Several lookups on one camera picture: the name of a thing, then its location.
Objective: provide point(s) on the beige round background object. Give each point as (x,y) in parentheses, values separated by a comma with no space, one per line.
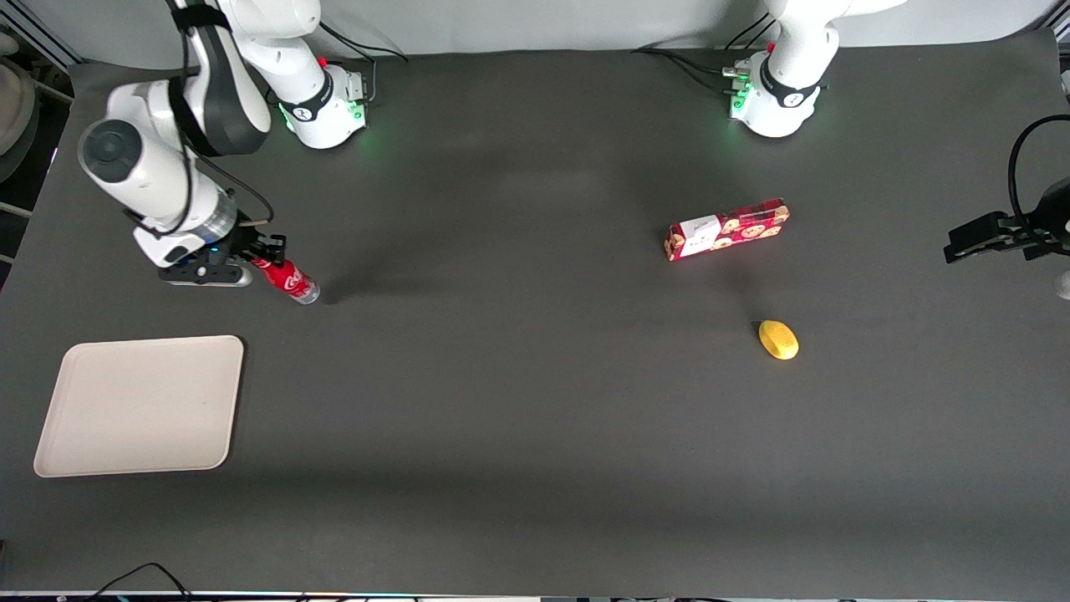
(15,100)

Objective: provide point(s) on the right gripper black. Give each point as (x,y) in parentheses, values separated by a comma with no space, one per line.
(243,243)

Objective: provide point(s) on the red tartan cookie box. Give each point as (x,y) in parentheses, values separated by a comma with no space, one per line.
(727,230)

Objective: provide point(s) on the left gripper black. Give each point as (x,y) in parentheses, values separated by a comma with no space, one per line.
(1050,219)

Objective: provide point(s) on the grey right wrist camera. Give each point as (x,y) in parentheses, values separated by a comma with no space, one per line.
(209,281)

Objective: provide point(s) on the yellow lemon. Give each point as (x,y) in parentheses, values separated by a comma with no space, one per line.
(778,339)

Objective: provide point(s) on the beige plastic tray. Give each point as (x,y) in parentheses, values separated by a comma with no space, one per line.
(138,405)

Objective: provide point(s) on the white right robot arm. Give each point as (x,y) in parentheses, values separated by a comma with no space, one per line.
(167,167)

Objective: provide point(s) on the red soda can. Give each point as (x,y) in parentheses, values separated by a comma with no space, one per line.
(292,283)

